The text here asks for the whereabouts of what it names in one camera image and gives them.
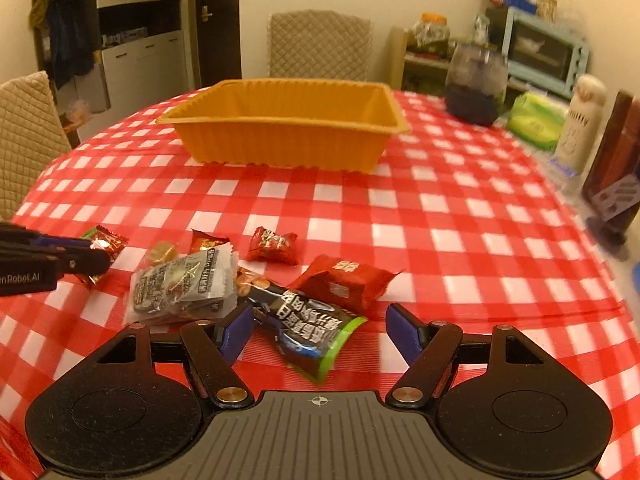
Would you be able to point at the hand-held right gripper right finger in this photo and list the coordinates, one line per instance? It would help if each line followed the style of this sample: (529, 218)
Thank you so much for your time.
(401, 329)

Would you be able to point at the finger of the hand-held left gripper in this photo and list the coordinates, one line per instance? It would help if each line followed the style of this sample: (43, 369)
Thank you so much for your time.
(82, 260)
(60, 244)

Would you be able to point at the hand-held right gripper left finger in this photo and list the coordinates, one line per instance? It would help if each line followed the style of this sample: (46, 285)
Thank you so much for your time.
(236, 330)

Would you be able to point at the green and red candy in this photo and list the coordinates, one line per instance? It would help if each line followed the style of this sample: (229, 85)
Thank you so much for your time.
(111, 246)

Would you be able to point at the black and green snack packet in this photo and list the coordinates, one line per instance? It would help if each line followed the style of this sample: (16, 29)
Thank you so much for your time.
(305, 327)

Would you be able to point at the grey snack packet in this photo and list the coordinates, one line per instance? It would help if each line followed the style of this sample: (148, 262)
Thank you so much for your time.
(180, 285)

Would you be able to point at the large red snack packet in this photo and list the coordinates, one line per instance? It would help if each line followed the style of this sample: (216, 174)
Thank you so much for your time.
(345, 282)

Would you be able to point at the gold candy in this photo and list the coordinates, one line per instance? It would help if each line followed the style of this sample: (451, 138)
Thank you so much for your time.
(161, 252)

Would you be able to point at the red twisted wrapper candy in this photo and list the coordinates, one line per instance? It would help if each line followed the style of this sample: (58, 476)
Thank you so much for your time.
(272, 246)

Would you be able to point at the small red candy packet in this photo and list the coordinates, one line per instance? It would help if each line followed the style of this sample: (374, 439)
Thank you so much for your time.
(204, 242)

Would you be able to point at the orange plastic tray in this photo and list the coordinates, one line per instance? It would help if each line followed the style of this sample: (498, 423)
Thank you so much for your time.
(280, 120)

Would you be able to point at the beige quilted chair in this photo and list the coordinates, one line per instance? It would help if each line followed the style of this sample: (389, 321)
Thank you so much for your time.
(25, 135)
(320, 45)

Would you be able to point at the red checkered tablecloth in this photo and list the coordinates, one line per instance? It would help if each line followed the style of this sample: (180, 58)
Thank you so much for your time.
(450, 220)

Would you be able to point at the hanging dark blue clothes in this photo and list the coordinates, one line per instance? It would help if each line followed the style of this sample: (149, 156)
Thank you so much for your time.
(70, 40)

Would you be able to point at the white and dark cabinet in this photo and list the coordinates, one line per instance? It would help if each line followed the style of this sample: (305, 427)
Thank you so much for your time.
(140, 55)

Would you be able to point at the blue and white small box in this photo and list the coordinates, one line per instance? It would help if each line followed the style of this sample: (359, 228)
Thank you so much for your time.
(565, 170)

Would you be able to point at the green tissue pack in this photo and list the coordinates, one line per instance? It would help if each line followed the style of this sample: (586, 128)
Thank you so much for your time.
(535, 120)

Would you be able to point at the glass jar with dark liquid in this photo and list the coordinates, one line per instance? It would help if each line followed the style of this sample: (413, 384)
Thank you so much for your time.
(475, 90)

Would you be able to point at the wooden shelf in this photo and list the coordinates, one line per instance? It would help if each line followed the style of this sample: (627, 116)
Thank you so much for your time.
(420, 67)

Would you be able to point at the white thermos bottle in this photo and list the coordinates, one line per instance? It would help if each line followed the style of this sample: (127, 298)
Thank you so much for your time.
(580, 125)

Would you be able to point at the dark wooden door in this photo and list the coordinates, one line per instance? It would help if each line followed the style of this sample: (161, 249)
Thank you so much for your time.
(217, 20)

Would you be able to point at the dark brown bottle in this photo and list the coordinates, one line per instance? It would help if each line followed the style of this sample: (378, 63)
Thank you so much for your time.
(617, 160)

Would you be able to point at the plastic jar with orange lid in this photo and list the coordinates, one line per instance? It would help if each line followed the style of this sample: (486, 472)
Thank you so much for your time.
(430, 32)

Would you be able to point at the light blue toaster oven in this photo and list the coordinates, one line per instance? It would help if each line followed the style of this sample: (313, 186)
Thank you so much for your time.
(545, 50)

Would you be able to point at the blue plastic basket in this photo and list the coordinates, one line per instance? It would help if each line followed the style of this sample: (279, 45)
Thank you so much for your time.
(522, 1)

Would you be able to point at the clear jar of nuts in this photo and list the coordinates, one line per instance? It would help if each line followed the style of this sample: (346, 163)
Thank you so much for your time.
(545, 2)

